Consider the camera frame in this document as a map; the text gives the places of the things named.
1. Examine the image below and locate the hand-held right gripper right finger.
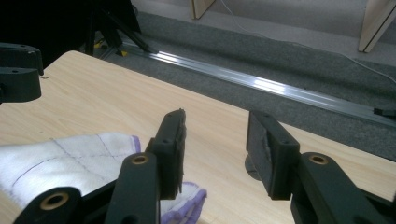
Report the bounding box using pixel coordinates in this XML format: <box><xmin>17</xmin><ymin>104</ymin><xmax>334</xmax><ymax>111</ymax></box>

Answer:
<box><xmin>246</xmin><ymin>110</ymin><xmax>301</xmax><ymax>201</ymax></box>

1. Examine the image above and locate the aluminium floor rail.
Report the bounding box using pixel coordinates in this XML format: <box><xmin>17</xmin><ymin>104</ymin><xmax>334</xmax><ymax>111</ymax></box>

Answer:
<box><xmin>122</xmin><ymin>46</ymin><xmax>396</xmax><ymax>129</ymax></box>

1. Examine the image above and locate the dark round table grommet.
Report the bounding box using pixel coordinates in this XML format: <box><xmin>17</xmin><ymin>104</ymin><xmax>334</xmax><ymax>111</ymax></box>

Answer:
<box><xmin>244</xmin><ymin>154</ymin><xmax>263</xmax><ymax>182</ymax></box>

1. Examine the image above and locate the black metal stand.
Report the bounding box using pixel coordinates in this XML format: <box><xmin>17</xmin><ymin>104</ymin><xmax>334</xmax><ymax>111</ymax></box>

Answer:
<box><xmin>83</xmin><ymin>0</ymin><xmax>158</xmax><ymax>58</ymax></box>

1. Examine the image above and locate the light wooden desk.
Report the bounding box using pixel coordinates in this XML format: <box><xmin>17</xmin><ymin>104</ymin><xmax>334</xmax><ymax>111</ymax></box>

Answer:
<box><xmin>190</xmin><ymin>0</ymin><xmax>396</xmax><ymax>53</ymax></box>

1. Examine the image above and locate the white cloth with purple edge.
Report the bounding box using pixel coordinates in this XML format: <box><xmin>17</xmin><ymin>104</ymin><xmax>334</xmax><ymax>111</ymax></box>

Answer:
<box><xmin>0</xmin><ymin>132</ymin><xmax>208</xmax><ymax>224</ymax></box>

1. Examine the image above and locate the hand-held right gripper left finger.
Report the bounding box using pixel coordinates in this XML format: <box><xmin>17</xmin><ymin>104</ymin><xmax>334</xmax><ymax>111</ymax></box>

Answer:
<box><xmin>146</xmin><ymin>107</ymin><xmax>188</xmax><ymax>201</ymax></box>

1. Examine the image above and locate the black rail bracket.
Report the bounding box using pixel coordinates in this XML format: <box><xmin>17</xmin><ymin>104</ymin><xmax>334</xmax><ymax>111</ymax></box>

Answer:
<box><xmin>373</xmin><ymin>106</ymin><xmax>396</xmax><ymax>119</ymax></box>

